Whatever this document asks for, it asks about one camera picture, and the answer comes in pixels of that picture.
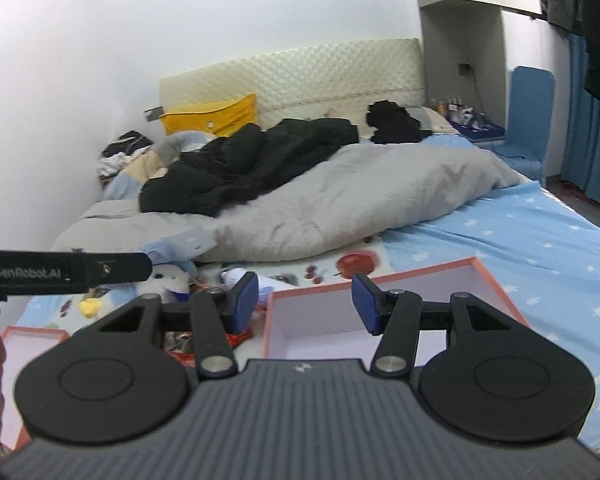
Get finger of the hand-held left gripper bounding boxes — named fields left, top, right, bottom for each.
left=96, top=252, right=154, bottom=287

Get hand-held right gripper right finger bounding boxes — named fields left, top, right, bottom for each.
left=351, top=272, right=531, bottom=377

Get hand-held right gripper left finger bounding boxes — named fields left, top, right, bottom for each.
left=80, top=271, right=260, bottom=379

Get red foil snack packet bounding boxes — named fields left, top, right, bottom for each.
left=224, top=326, right=254, bottom=350

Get pink cardboard box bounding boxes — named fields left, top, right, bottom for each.
left=264, top=256, right=536, bottom=361

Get blue white plush toy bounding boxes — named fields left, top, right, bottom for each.
left=79, top=260, right=199, bottom=319

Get fruit print mat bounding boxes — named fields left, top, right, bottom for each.
left=17, top=232, right=397, bottom=343

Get pink cardboard box lid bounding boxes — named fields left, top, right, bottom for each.
left=0, top=326, right=72, bottom=452

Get grey duvet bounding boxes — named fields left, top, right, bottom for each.
left=52, top=137, right=524, bottom=264

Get pile of clothes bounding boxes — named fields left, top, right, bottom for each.
left=97, top=130, right=156, bottom=177

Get black jacket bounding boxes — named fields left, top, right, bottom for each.
left=139, top=117, right=360, bottom=218

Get yellow pillow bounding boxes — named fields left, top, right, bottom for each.
left=160, top=93, right=258, bottom=138

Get black bundled clothing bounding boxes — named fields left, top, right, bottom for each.
left=365, top=100, right=432, bottom=145

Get grey white pillow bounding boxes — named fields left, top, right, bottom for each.
left=409, top=105, right=462, bottom=137

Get cream quilted headboard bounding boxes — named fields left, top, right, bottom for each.
left=158, top=37, right=426, bottom=133

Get blue chair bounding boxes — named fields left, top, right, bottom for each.
left=500, top=65, right=556, bottom=182

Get blue curtain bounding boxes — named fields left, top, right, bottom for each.
left=559, top=30, right=600, bottom=209

